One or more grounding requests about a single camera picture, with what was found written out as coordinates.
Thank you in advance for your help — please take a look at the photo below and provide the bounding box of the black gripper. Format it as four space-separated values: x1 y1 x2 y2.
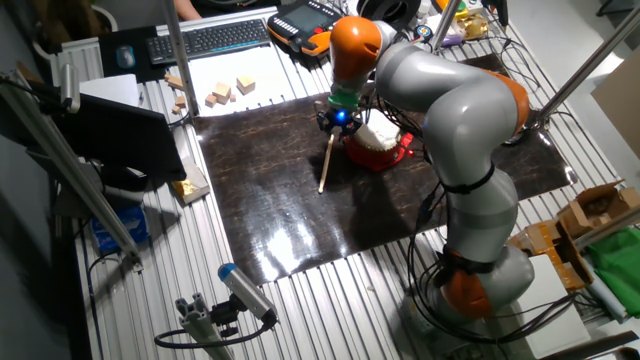
315 103 364 147

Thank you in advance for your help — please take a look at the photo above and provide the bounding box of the pale wooden drumstick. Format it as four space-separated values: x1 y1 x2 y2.
317 134 336 195

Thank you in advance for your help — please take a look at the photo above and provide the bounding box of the bare person forearm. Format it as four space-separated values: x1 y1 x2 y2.
172 0 204 22

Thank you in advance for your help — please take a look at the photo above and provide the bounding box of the red drum with white head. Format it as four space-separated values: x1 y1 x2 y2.
343 108 416 174

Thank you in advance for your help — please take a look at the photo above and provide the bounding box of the dark marble pattern mat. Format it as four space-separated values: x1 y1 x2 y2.
192 52 580 287

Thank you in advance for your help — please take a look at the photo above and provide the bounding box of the white paper sheet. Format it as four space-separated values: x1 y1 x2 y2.
187 43 306 119

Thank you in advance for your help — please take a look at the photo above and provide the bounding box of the large wooden cube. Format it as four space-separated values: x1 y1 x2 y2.
235 74 257 96

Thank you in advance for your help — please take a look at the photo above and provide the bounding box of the orange and black teach pendant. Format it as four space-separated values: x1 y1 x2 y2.
266 0 344 58

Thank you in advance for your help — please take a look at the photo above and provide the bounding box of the medium wooden block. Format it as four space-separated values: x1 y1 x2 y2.
212 81 233 105

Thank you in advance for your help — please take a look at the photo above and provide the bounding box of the black filament spool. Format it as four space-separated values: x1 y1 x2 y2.
355 0 423 31

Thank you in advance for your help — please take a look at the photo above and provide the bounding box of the box with gold foil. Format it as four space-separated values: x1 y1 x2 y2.
171 157 212 205

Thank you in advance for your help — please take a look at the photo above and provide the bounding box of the black computer keyboard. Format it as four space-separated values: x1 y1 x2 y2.
145 18 272 67

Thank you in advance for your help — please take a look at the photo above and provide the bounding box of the gold foil item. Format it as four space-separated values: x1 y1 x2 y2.
457 13 490 41

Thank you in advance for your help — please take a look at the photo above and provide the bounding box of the yellow and green item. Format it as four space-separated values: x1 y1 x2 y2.
434 0 469 21

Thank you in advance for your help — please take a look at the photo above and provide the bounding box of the black hand tool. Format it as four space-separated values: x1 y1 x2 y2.
482 0 511 27

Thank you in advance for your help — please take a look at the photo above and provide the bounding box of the black monitor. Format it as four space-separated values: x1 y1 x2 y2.
52 92 188 183

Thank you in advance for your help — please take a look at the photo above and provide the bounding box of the grey computer mouse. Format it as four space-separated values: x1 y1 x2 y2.
115 44 137 70

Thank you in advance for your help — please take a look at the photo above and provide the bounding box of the blue tissue pack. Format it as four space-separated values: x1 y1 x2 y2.
89 204 150 254

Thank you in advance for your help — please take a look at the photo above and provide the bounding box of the brown cardboard box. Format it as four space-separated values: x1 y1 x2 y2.
504 218 595 292

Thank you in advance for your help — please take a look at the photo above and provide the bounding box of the black mouse pad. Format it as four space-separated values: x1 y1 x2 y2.
97 25 169 84

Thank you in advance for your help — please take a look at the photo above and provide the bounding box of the open cardboard box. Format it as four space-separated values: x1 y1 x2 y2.
556 179 640 240

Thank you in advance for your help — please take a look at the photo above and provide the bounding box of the white flat box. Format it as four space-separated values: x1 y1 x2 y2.
514 253 592 360

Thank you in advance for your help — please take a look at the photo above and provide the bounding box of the aluminium profile bar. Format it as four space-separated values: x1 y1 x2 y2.
572 204 640 251

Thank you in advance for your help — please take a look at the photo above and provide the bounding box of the brown cardboard panel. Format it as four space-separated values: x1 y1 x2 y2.
590 47 640 161

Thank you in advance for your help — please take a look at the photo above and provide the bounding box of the green cloth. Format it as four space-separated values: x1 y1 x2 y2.
585 227 640 319

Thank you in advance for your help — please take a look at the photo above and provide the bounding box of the grey rolled sheet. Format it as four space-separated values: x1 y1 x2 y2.
582 269 629 324

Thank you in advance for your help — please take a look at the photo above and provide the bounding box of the black cable adapter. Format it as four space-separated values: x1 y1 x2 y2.
418 192 435 224

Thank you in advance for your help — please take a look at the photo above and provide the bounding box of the aluminium frame post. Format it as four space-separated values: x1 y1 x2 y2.
159 0 201 118
534 4 640 126
430 0 462 51

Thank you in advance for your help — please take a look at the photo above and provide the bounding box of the silver camera with blue cap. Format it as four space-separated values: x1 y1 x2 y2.
217 262 279 324

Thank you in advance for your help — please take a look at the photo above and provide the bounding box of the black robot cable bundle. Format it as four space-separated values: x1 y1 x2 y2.
404 164 584 346

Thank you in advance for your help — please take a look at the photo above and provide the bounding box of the black camera clamp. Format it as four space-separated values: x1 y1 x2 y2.
209 294 246 337

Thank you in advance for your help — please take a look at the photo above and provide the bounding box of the short aluminium profile bracket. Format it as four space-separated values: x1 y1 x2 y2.
174 293 236 360

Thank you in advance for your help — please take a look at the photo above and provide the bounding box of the black camera cable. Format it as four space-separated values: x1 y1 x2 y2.
153 312 279 350

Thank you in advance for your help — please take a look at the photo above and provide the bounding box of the slanted aluminium frame bar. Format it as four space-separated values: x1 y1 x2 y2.
0 69 144 266

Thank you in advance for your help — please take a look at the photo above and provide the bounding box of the silver cylinder camera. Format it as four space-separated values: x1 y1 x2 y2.
59 63 81 115

